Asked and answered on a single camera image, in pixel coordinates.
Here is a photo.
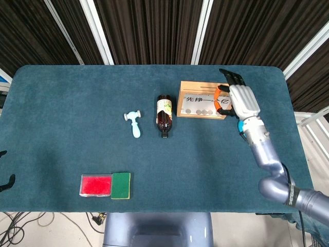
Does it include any black floor cable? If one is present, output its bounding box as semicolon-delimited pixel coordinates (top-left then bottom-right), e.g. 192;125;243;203
0;212;26;247

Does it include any white partition post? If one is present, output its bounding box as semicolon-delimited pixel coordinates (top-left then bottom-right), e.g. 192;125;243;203
282;22;329;80
43;0;85;65
190;0;214;65
79;0;115;65

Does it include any black power plug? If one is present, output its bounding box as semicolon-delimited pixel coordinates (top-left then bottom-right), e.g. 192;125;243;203
85;212;107;234

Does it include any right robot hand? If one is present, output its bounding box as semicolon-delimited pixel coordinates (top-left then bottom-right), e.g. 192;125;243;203
212;68;262;121

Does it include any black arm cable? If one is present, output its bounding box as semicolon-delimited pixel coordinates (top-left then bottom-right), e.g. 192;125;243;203
281;163;309;247

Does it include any brown glass bottle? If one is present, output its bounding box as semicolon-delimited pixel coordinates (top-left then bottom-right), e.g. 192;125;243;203
155;94;173;139

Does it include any light blue toy hammer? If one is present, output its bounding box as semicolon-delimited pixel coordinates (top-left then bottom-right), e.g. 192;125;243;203
123;110;142;139

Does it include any green yellow sponge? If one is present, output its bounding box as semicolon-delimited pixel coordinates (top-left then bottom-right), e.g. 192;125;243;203
111;172;132;200

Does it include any clear case with red pad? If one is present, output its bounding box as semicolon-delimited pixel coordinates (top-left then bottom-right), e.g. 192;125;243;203
79;173;113;198

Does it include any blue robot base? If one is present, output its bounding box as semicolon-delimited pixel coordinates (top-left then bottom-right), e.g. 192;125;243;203
102;212;214;247

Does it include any dark pleated curtain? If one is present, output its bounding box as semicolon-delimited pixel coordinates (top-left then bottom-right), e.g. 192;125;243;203
0;0;329;114

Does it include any white metal frame rack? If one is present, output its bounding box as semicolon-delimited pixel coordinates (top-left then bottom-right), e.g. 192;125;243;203
294;105;329;165

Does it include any wooden coin bank frame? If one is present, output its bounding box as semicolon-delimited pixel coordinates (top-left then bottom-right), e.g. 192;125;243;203
176;80;233;120

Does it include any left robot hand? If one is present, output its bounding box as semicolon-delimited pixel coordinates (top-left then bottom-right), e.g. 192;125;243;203
0;150;16;192

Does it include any teal table cloth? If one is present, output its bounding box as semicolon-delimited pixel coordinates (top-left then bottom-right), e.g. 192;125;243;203
0;64;317;214

